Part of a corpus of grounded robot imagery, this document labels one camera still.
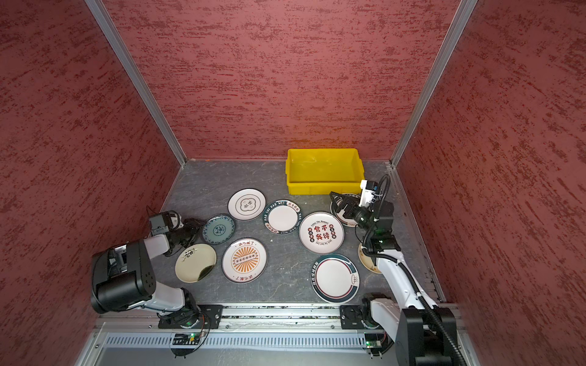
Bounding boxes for green red rim plate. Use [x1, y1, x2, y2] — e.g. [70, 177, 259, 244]
[329, 192, 369, 227]
[311, 253, 360, 304]

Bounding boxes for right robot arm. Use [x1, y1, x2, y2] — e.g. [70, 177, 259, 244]
[330, 192, 466, 365]

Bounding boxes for green rim Hao Wei plate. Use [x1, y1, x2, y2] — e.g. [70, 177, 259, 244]
[262, 200, 302, 235]

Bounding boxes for aluminium mounting rail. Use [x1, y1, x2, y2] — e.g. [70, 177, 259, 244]
[94, 303, 374, 333]

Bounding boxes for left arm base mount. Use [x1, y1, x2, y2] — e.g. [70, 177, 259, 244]
[158, 304, 224, 330]

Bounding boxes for circuit board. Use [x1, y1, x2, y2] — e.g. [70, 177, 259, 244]
[172, 333, 201, 347]
[364, 332, 388, 349]

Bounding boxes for right aluminium corner post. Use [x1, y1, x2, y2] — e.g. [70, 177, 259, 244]
[390, 0, 478, 170]

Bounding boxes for white plate red Chinese characters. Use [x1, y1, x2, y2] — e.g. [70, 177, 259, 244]
[298, 211, 345, 255]

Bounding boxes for left circuit board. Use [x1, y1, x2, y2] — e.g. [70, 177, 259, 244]
[172, 333, 201, 347]

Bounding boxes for left aluminium corner post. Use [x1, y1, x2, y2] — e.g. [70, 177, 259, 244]
[85, 0, 188, 168]

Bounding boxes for white plate black cloud emblem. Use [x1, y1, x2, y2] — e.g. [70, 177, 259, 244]
[227, 188, 266, 221]

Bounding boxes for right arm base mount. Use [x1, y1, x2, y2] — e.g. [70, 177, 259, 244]
[340, 305, 380, 330]

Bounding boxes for blue floral teal plate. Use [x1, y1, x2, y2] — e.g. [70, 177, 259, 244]
[201, 214, 236, 246]

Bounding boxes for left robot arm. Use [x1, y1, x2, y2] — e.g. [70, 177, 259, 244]
[90, 218, 206, 329]

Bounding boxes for orange sunburst plate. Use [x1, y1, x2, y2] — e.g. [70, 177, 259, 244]
[221, 238, 268, 284]

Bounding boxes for green red rim plate front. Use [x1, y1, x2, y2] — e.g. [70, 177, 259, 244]
[311, 253, 360, 304]

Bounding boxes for green red rim plate right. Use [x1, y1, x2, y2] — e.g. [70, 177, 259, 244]
[329, 192, 369, 227]

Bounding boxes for aluminium corner post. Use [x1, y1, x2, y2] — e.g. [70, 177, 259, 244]
[85, 0, 188, 168]
[390, 0, 478, 170]

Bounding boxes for cream plate black floral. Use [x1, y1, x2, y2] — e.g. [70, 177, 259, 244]
[175, 243, 217, 283]

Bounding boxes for right circuit board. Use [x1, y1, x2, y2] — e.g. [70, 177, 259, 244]
[364, 332, 388, 349]

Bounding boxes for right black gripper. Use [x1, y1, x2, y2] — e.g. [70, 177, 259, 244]
[329, 191, 375, 234]

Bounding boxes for yellow plastic bin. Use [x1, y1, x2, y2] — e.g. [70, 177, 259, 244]
[285, 148, 365, 195]

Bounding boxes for cream plate floral right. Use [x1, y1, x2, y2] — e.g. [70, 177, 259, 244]
[358, 245, 381, 275]

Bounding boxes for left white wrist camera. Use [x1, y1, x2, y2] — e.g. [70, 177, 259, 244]
[149, 210, 183, 236]

